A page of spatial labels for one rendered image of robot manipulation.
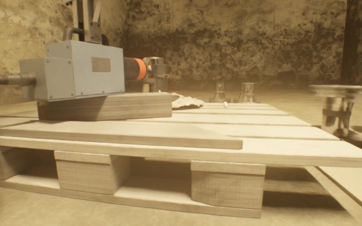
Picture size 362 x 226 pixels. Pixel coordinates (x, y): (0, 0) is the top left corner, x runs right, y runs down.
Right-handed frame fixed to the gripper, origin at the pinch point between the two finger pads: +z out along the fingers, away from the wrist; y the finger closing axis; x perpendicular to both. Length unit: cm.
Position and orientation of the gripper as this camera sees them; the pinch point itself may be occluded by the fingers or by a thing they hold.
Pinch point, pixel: (87, 33)
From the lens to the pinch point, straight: 76.9
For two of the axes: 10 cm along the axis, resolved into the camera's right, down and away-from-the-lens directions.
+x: 4.6, -1.5, 8.7
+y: 8.9, 0.7, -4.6
